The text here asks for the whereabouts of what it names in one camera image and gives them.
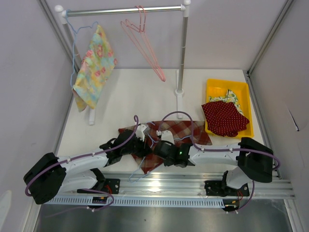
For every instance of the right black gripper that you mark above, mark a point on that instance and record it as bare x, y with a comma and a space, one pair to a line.
167, 163

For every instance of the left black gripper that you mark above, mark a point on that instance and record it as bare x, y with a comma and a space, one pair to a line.
143, 151

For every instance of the blue wire hanger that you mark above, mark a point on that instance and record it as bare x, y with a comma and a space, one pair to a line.
181, 131
71, 34

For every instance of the red plaid cloth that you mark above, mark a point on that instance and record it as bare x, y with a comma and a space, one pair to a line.
200, 137

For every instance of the floral pastel skirt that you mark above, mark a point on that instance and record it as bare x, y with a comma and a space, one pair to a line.
96, 67

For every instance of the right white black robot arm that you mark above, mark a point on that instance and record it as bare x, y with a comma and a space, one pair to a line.
251, 160

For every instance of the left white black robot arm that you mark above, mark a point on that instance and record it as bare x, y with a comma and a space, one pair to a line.
52, 175

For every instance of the red polka dot cloth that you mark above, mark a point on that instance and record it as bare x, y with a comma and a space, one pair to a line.
223, 118

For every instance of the green leaf print cloth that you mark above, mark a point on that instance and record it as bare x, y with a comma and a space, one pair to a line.
230, 96

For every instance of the yellow plastic tray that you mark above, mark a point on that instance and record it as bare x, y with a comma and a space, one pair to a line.
219, 88

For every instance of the white metal clothes rack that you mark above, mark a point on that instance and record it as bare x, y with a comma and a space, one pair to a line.
139, 38

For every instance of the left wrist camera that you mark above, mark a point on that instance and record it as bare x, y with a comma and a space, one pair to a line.
141, 131

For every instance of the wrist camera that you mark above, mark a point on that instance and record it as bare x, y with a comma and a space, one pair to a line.
165, 135
141, 131

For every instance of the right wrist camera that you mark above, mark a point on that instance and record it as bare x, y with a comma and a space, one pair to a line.
165, 135

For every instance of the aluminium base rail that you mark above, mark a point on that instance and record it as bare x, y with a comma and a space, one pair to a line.
190, 185

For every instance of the white slotted cable duct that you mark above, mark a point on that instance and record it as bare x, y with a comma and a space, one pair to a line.
138, 201

